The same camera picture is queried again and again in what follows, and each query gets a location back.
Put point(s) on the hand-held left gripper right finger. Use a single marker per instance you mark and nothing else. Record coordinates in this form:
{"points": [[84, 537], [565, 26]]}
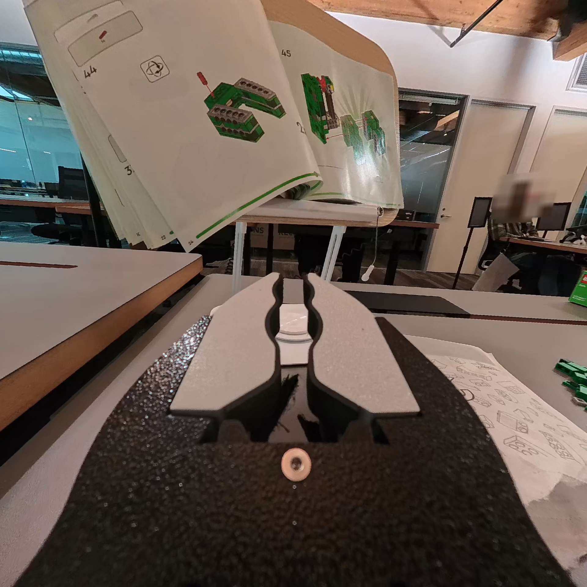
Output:
{"points": [[357, 362]]}

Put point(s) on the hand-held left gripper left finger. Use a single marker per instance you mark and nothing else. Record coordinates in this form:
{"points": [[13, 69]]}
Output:
{"points": [[224, 362]]}

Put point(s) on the white printed paper bag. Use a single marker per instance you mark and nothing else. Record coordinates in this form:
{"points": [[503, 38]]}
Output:
{"points": [[527, 426]]}

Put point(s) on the pile of green toy bricks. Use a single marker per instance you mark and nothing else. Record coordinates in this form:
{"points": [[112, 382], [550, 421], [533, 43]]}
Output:
{"points": [[573, 367]]}

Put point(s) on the brick building instruction booklet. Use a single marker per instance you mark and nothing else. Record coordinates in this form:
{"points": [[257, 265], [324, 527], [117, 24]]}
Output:
{"points": [[183, 137]]}

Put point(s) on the grey desk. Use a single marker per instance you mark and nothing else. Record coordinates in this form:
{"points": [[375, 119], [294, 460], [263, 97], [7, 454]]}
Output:
{"points": [[91, 293], [527, 339]]}

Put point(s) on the wooden background desk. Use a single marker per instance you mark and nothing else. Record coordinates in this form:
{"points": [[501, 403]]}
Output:
{"points": [[550, 245]]}

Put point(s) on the black screen on tripod stand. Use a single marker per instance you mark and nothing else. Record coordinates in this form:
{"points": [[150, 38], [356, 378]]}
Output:
{"points": [[480, 212]]}

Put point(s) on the green toy box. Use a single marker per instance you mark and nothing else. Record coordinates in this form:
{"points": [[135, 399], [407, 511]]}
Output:
{"points": [[578, 289]]}

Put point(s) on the black computer monitor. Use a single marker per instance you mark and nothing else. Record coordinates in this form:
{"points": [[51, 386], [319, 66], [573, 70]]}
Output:
{"points": [[562, 220]]}

